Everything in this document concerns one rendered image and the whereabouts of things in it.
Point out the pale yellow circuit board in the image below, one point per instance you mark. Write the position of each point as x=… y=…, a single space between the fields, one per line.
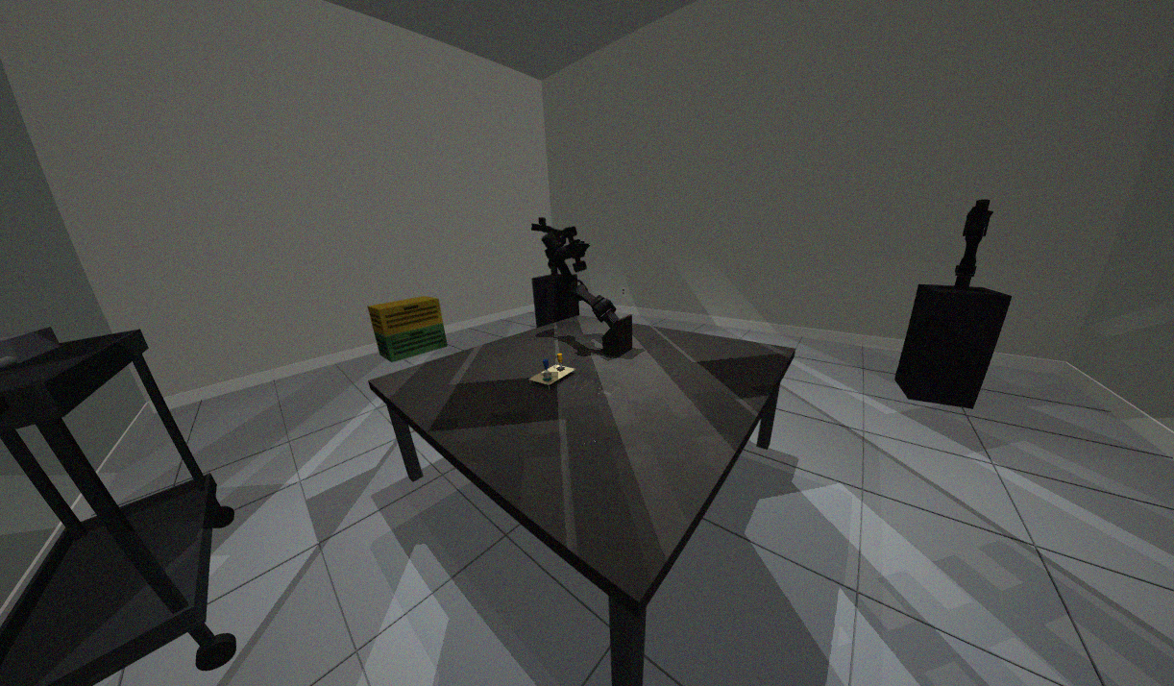
x=552 y=374

